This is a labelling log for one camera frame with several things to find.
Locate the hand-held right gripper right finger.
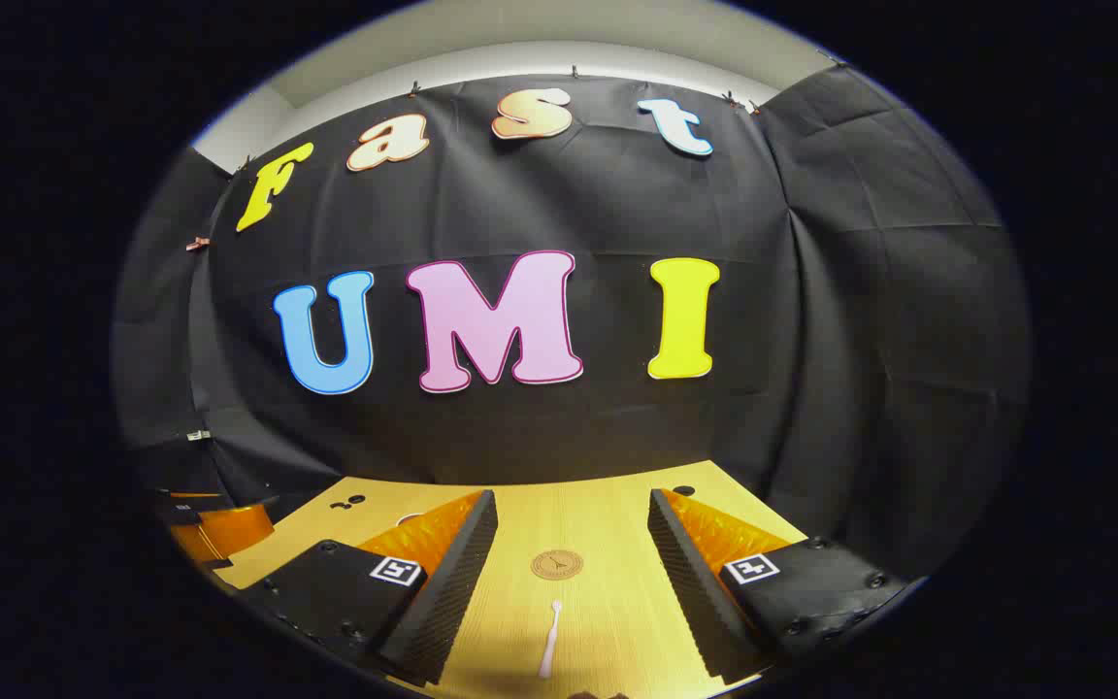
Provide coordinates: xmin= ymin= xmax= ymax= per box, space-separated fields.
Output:
xmin=647 ymin=487 xmax=909 ymax=685

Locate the wooden desktop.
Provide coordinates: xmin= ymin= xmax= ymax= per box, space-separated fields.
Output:
xmin=214 ymin=460 xmax=809 ymax=699

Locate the pale pink toothbrush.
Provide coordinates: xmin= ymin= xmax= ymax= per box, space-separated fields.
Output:
xmin=538 ymin=599 xmax=565 ymax=681

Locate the black backdrop cloth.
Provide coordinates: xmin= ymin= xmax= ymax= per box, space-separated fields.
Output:
xmin=113 ymin=60 xmax=1034 ymax=583

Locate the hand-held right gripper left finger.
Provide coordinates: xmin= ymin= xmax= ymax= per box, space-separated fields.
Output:
xmin=229 ymin=488 xmax=500 ymax=688

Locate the round wooden coaster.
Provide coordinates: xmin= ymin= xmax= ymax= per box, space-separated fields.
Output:
xmin=531 ymin=549 xmax=584 ymax=582

